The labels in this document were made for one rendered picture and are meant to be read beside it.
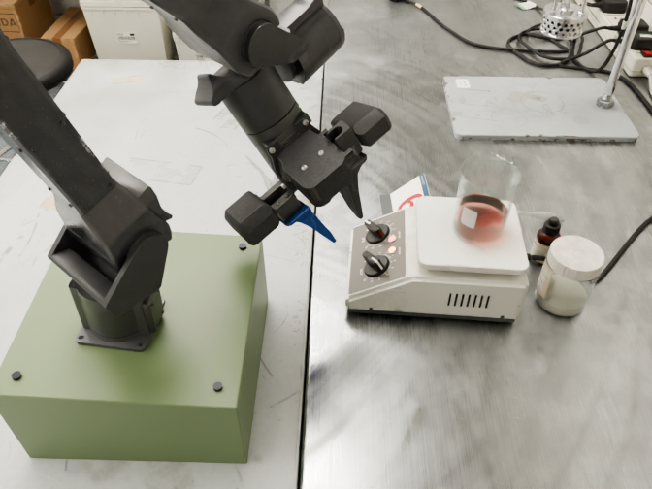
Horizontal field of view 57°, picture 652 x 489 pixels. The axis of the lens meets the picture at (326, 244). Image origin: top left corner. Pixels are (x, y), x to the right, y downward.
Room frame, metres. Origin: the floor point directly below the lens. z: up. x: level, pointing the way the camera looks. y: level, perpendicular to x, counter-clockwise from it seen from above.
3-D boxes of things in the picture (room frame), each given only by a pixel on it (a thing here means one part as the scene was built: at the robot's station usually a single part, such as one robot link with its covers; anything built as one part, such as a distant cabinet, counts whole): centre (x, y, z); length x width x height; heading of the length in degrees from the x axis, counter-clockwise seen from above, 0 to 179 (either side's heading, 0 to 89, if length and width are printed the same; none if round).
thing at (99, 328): (0.36, 0.19, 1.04); 0.07 x 0.07 x 0.06; 84
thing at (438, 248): (0.51, -0.16, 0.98); 0.12 x 0.12 x 0.01; 85
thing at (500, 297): (0.52, -0.14, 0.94); 0.22 x 0.13 x 0.08; 85
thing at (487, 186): (0.52, -0.17, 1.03); 0.07 x 0.06 x 0.08; 0
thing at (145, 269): (0.37, 0.19, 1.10); 0.09 x 0.07 x 0.06; 50
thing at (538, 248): (0.56, -0.28, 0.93); 0.03 x 0.03 x 0.07
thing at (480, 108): (0.93, -0.36, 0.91); 0.30 x 0.20 x 0.01; 88
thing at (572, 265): (0.49, -0.28, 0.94); 0.06 x 0.06 x 0.08
